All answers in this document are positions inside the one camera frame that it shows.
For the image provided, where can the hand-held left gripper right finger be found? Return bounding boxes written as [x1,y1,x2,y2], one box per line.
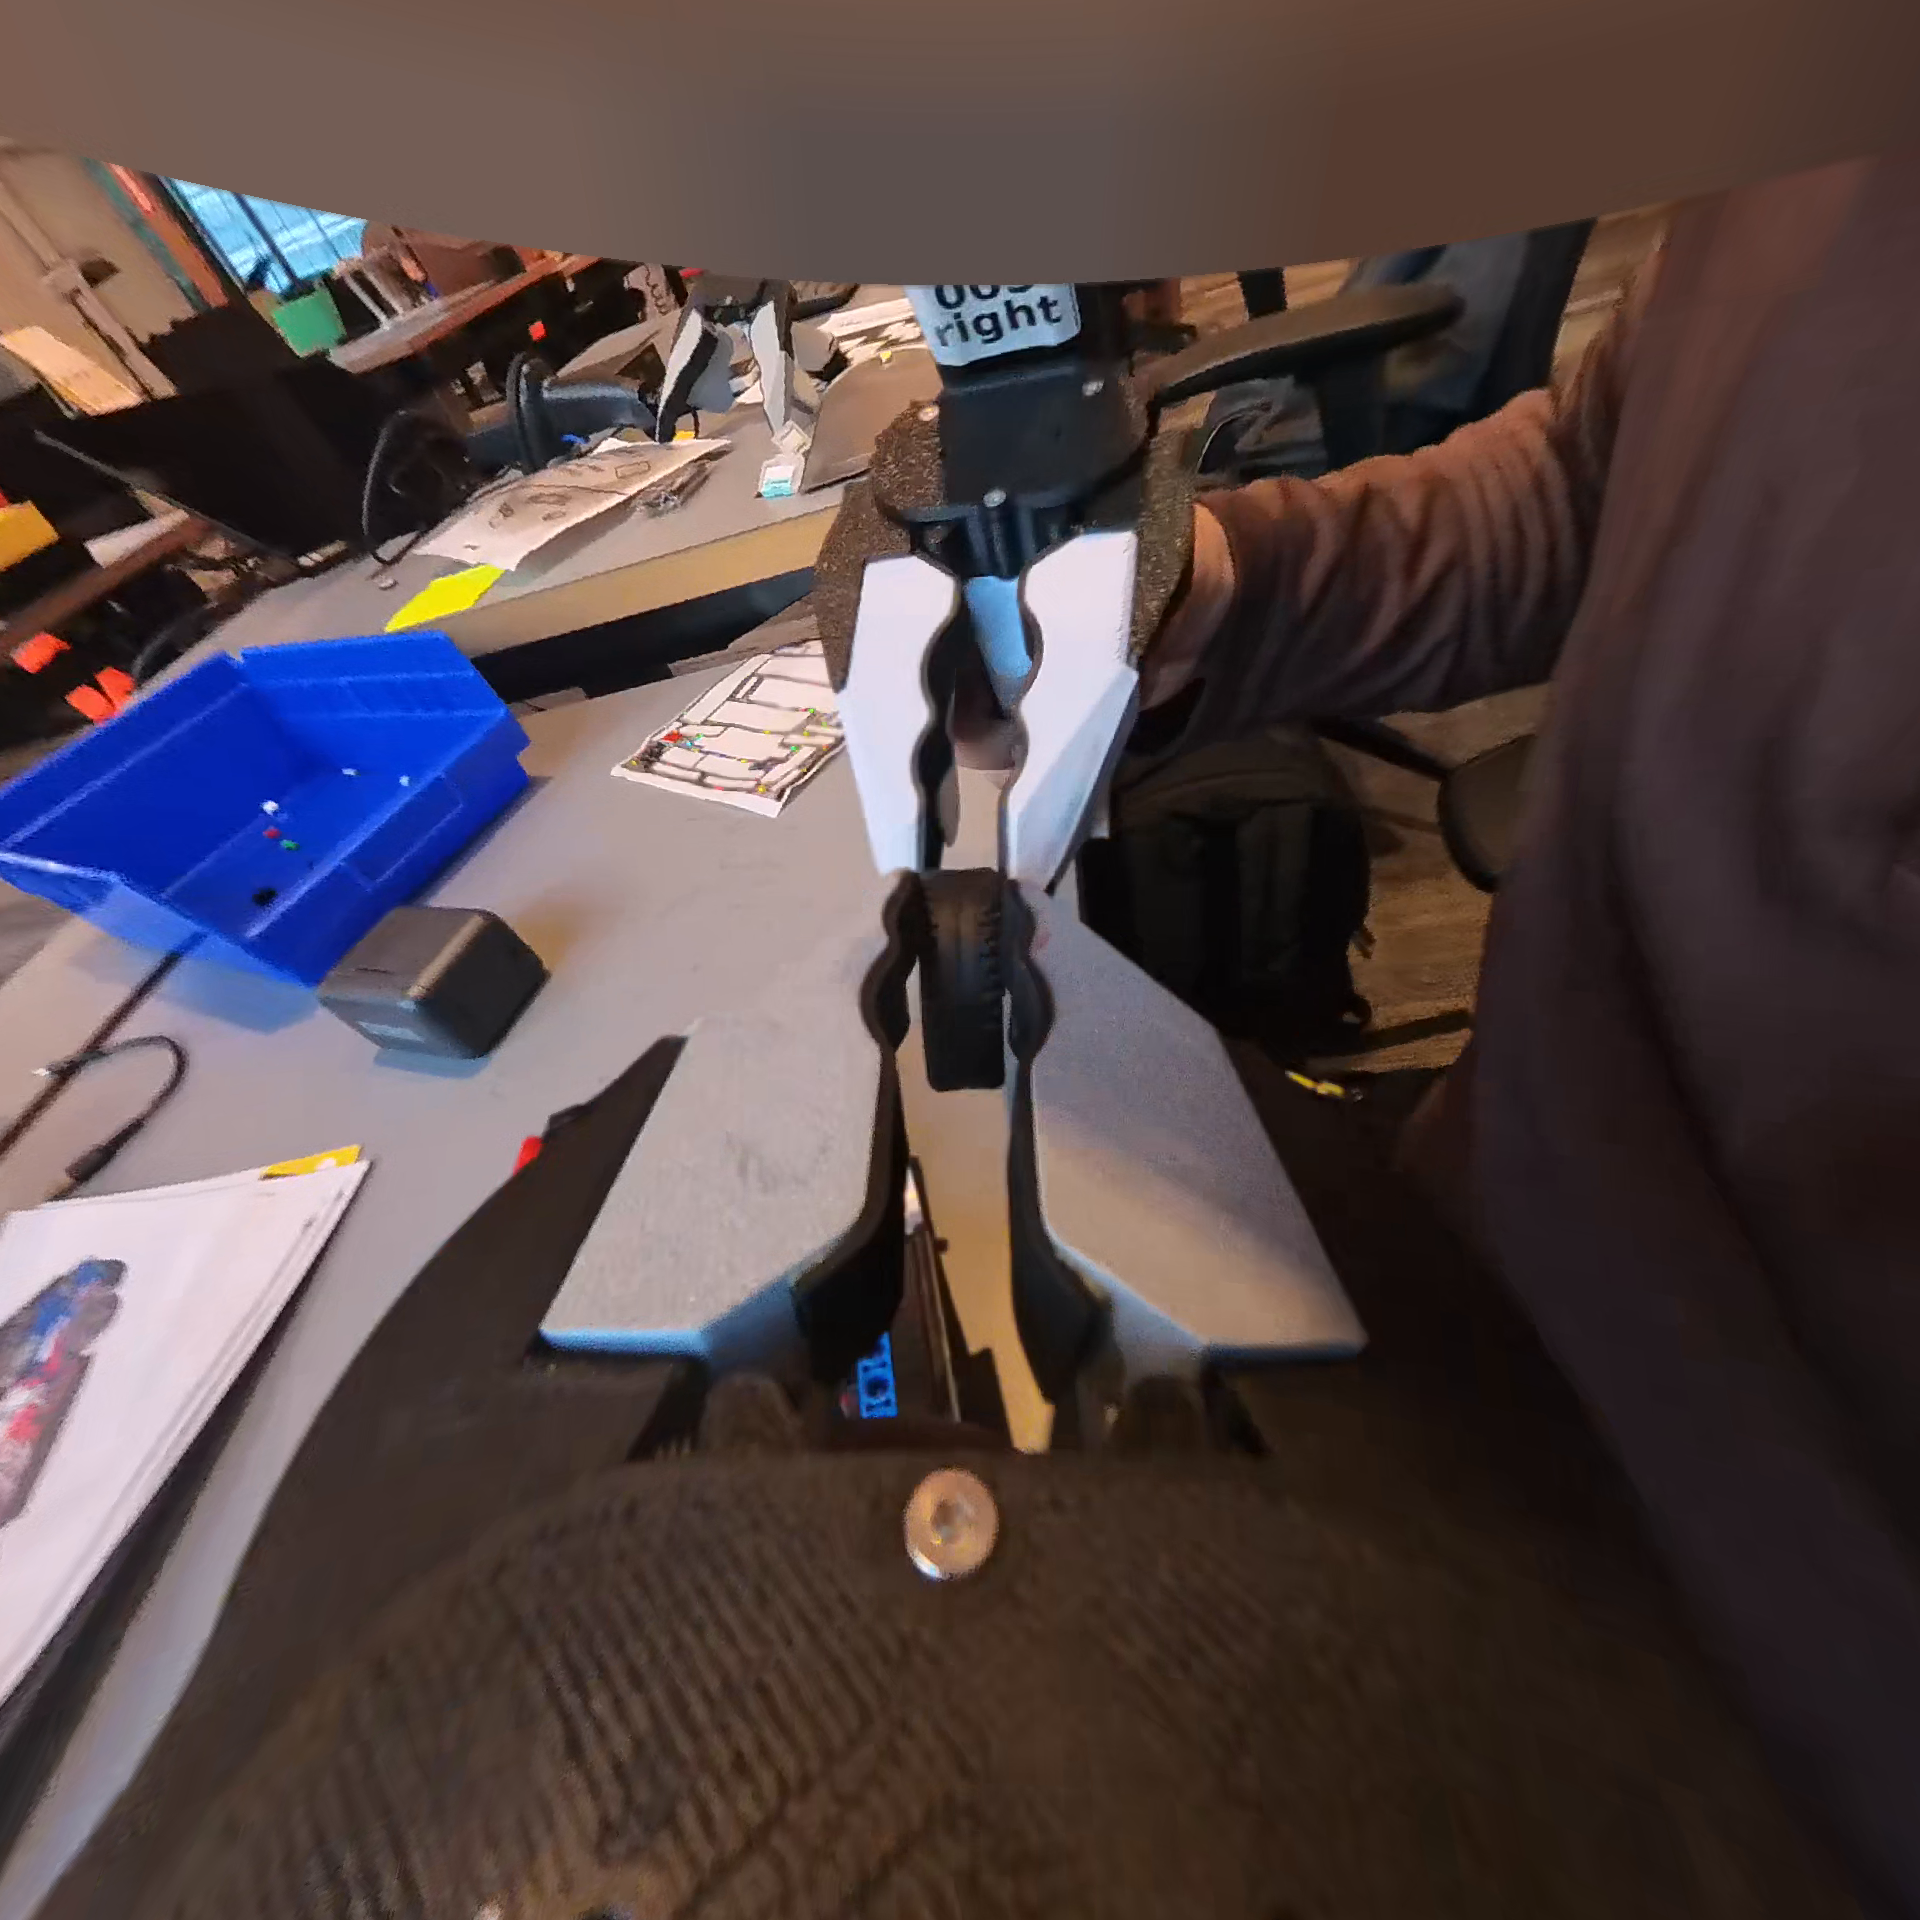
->
[1005,877,1369,1366]

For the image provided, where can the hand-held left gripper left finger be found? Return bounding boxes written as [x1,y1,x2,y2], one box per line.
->
[539,866,921,1361]

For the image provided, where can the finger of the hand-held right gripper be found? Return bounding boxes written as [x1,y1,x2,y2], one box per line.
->
[835,555,961,881]
[1001,529,1143,898]

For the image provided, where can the toy brick car chassis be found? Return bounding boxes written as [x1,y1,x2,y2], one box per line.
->
[816,1170,961,1427]

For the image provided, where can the black toy tyre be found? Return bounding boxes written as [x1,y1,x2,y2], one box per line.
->
[906,866,1029,1096]

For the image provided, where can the person's right forearm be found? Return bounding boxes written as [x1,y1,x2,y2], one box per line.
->
[1139,374,1651,729]

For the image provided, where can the printed sticker sheet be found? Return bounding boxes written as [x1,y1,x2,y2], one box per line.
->
[611,645,847,818]

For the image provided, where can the black backpack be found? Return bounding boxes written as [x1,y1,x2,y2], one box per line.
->
[1079,736,1373,1067]

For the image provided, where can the grey and white device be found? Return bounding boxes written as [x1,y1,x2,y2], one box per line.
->
[650,276,818,452]

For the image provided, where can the black office chair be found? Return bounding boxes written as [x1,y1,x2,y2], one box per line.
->
[1139,224,1600,893]

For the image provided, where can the dark grey power adapter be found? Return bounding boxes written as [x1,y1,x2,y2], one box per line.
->
[317,904,550,1061]

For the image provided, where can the white printed paper sheet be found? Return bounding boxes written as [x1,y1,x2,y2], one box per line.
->
[405,434,729,571]

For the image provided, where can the yellow paper note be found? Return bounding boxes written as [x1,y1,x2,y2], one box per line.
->
[381,562,505,634]

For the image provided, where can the blue plastic bin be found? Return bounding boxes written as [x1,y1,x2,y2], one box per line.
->
[0,632,535,990]

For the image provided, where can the person's dark brown clothing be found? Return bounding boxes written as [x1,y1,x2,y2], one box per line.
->
[1393,150,1920,1920]

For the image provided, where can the open instruction booklet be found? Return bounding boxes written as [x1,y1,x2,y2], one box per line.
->
[0,1148,375,1712]

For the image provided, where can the black handle device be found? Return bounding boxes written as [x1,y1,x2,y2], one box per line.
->
[502,352,662,467]

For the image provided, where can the black cable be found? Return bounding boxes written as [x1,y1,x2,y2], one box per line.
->
[0,944,197,1202]

